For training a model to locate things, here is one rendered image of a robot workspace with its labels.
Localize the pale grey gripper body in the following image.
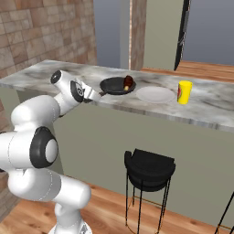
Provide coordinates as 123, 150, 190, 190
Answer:
80, 81, 103, 103

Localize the black frying pan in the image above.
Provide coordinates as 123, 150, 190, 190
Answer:
99, 76, 137, 97

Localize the brown steak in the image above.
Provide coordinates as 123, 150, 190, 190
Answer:
122, 74, 135, 92

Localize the white round plate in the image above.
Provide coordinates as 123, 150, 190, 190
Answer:
135, 86, 176, 105

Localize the yellow cup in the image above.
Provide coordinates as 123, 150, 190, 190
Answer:
176, 80, 194, 106

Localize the black bar stool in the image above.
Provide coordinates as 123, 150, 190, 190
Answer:
213, 191, 234, 234
123, 148, 177, 234

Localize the tall black panel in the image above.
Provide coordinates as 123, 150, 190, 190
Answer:
173, 0, 192, 72

